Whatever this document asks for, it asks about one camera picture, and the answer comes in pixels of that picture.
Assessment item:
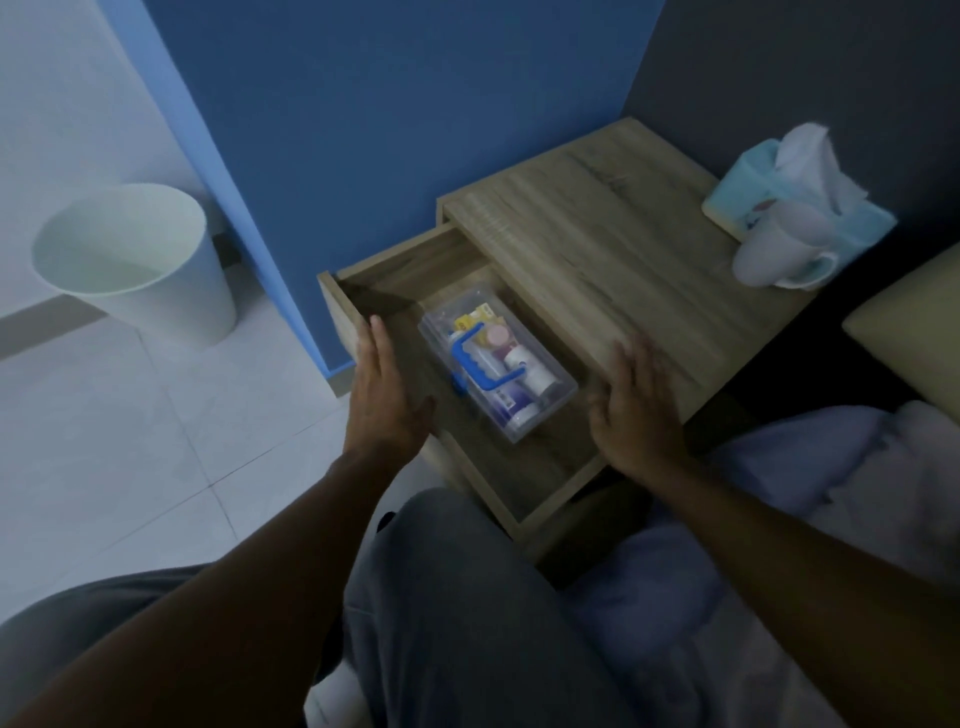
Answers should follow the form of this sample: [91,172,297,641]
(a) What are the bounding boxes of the clear box with blue handle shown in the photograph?
[417,282,579,445]

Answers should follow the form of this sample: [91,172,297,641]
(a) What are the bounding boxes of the white tissue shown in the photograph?
[774,122,870,216]

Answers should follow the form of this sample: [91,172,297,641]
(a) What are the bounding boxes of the beige pillow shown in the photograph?
[842,242,960,423]

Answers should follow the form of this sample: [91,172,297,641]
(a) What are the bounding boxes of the person's right hand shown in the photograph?
[587,333,689,485]

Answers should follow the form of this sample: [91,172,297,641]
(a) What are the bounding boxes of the person's left forearm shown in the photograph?
[0,450,402,728]

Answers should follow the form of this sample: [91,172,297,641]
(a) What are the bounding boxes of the wooden nightstand drawer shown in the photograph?
[318,223,610,543]

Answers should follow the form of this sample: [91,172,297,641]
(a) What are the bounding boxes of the purple labelled bottle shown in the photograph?
[501,390,541,430]

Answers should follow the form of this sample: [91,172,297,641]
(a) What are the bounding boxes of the white bed blanket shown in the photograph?
[561,400,960,728]

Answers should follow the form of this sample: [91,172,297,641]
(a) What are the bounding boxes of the white mug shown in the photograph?
[732,200,840,293]

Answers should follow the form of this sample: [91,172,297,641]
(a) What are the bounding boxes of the person's grey trousers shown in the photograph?
[0,487,640,728]

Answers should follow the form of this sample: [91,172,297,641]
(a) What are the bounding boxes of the person's left hand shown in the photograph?
[343,314,438,470]

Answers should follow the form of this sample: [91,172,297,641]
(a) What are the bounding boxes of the light blue tissue box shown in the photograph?
[702,138,898,265]

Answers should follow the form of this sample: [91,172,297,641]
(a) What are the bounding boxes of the wooden nightstand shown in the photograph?
[318,116,820,565]

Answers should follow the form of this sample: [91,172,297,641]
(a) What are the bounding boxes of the white medicine bottle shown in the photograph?
[504,345,558,399]

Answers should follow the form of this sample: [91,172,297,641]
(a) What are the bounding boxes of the yellow medicine packet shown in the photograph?
[453,303,505,339]

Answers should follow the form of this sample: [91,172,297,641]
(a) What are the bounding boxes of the white waste bin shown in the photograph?
[30,183,239,349]

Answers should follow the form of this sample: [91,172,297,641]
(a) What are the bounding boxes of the person's right forearm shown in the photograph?
[648,461,960,728]

